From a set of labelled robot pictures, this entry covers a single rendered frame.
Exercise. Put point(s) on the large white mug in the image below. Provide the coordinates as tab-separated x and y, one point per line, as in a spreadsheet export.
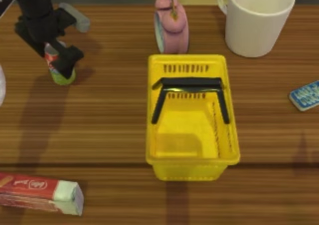
251	28

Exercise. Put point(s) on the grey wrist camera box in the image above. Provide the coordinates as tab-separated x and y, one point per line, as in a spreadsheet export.
78	19

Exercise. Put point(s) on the small green red can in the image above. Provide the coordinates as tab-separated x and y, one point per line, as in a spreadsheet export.
55	75

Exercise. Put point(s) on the white rounded object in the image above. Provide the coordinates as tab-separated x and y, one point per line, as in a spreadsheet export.
2	85

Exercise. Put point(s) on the pink alarm clock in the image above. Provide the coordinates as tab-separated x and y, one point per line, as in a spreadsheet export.
174	33

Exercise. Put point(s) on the red biscuit box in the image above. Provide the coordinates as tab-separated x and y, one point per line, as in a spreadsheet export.
32	193

